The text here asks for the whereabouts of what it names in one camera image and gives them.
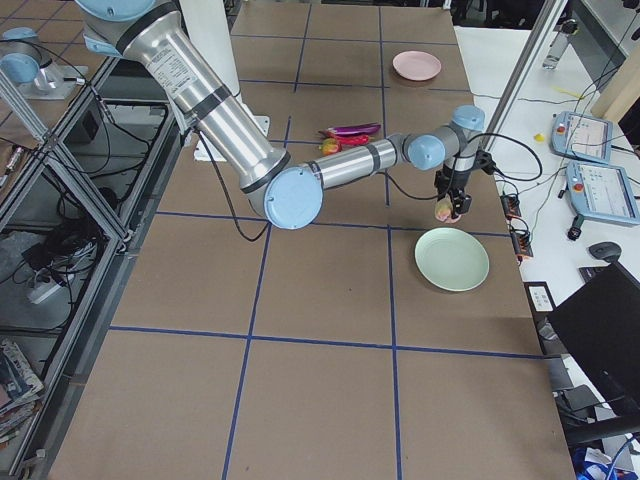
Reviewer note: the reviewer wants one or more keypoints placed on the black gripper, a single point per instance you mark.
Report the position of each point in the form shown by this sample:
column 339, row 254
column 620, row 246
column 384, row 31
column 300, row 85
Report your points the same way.
column 454, row 184

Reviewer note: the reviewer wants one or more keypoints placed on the pink green peach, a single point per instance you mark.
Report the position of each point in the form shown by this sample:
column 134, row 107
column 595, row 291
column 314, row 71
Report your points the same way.
column 444, row 211

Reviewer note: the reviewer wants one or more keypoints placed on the purple eggplant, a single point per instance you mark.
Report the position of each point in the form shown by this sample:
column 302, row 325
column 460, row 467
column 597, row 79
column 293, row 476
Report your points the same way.
column 351, row 130

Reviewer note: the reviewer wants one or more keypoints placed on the red yellow pomegranate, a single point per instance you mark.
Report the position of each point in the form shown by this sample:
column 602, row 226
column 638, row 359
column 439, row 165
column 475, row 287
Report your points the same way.
column 330, row 146

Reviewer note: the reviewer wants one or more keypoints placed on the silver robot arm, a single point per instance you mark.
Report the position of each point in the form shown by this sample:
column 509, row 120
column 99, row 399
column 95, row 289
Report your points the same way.
column 186, row 48

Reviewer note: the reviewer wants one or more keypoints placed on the green plate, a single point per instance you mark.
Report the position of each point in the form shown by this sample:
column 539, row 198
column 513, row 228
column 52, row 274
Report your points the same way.
column 451, row 259

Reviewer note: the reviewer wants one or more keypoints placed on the orange circuit board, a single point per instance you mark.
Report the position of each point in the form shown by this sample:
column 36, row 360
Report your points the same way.
column 519, row 231

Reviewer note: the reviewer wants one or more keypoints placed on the red chili pepper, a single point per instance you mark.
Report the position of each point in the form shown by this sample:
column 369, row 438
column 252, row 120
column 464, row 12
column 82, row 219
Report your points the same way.
column 354, row 140

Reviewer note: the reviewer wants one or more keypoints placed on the white label card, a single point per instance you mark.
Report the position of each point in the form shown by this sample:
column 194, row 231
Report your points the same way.
column 539, row 297

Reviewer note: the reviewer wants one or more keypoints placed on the pink plate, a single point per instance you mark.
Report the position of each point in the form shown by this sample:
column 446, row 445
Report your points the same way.
column 416, row 65

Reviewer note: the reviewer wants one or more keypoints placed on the upper teach pendant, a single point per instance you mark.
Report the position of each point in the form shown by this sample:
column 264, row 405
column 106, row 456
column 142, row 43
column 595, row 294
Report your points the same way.
column 582, row 137

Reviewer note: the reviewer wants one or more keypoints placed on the teach pendant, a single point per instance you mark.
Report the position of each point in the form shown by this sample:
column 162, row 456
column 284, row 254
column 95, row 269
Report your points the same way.
column 601, row 193
column 582, row 137

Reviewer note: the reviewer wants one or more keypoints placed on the lower teach pendant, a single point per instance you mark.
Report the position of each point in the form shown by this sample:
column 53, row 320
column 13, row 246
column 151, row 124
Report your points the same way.
column 601, row 193

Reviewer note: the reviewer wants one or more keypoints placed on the grey computer mouse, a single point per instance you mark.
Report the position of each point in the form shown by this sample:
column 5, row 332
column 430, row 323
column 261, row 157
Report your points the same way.
column 606, row 251

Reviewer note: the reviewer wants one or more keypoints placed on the plastic water bottle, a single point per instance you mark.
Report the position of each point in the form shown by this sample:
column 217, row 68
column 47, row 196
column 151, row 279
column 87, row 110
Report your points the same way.
column 560, row 44

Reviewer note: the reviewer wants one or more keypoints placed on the black monitor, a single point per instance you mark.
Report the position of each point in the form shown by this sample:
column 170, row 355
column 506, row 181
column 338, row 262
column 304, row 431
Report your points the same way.
column 599, row 327

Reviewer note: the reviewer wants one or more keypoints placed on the white power strip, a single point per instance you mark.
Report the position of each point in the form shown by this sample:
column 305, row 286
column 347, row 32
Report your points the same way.
column 44, row 290

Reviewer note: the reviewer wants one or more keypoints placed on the stack of magazines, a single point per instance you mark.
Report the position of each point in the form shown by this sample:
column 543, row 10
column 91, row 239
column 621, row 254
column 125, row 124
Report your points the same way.
column 21, row 389

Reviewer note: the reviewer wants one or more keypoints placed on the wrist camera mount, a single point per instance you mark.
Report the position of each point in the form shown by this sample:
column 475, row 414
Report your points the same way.
column 484, row 161

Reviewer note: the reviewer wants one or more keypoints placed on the aluminium frame post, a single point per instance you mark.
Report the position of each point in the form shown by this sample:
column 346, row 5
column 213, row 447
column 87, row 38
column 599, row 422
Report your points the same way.
column 545, row 22

